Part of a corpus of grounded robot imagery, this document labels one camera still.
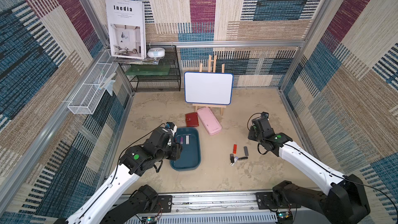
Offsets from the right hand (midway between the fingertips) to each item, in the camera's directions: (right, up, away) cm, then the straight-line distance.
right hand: (251, 128), depth 85 cm
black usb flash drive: (-10, -17, +2) cm, 20 cm away
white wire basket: (-94, +18, +7) cm, 95 cm away
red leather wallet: (-33, +3, +17) cm, 38 cm away
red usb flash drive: (-8, -13, +6) cm, 16 cm away
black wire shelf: (-59, +29, +34) cm, 74 cm away
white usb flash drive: (-35, -8, +9) cm, 37 cm away
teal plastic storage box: (-33, -16, 0) cm, 37 cm away
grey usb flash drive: (-2, -14, +5) cm, 14 cm away
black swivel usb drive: (-4, -17, +2) cm, 17 cm away
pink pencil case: (-21, +1, +14) cm, 25 cm away
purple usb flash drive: (-39, -8, +9) cm, 41 cm away
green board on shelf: (-62, +35, +17) cm, 73 cm away
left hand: (-38, -6, -13) cm, 41 cm away
